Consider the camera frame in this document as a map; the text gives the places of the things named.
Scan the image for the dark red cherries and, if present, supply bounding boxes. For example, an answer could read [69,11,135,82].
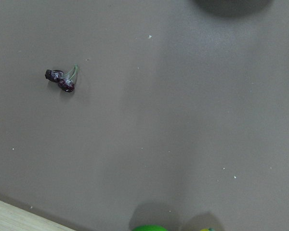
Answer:
[45,64,79,93]

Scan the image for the green lime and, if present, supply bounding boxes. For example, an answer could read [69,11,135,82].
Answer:
[132,225,167,231]

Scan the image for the wooden cutting board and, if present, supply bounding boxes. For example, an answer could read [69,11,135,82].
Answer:
[0,201,71,231]

